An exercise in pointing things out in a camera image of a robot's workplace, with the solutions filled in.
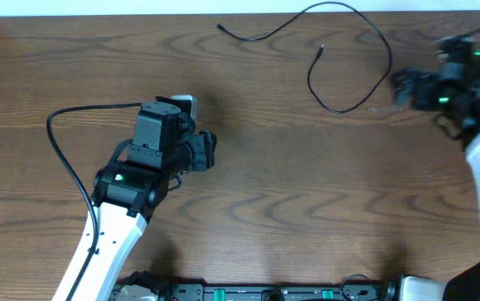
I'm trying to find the black USB-A cable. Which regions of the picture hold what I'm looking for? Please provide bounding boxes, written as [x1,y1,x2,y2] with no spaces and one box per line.
[216,1,394,115]

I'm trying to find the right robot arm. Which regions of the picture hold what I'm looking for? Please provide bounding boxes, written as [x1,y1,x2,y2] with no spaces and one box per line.
[386,38,480,300]

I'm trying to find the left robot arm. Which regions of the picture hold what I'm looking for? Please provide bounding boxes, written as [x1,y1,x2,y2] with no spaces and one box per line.
[50,94,217,300]

